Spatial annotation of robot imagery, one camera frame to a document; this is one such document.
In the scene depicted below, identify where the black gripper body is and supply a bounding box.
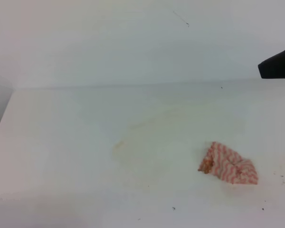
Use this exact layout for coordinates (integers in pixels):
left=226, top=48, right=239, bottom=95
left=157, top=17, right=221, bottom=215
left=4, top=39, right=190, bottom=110
left=258, top=50, right=285, bottom=79

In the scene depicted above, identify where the pink white striped rag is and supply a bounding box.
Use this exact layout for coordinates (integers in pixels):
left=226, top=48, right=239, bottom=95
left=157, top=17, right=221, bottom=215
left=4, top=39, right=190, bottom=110
left=198, top=142, right=258, bottom=185

